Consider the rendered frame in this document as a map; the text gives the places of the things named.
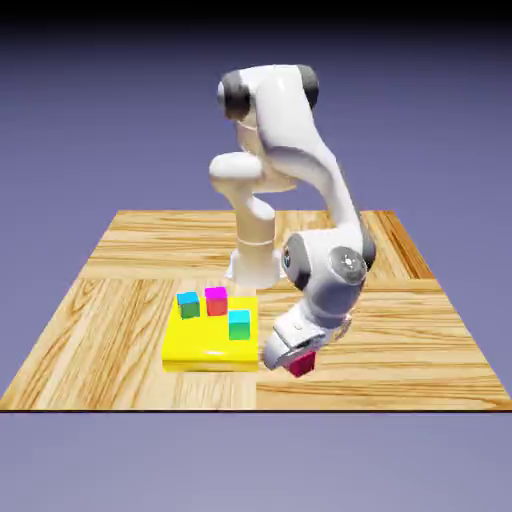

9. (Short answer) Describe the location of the large yellow box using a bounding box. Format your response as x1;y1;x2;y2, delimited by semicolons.
161;294;260;373

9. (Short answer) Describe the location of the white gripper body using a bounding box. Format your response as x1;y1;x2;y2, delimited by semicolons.
261;300;327;371

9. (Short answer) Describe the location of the small crimson cube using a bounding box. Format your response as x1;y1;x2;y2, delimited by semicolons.
288;351;318;379

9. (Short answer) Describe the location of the small blue-topped green cube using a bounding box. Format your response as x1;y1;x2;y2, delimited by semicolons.
176;290;201;320

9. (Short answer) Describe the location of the small cyan-topped green cube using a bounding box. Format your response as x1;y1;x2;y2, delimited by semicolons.
227;309;252;342

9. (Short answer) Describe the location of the small magenta-topped red cube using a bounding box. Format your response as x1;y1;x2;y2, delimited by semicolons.
204;286;229;317

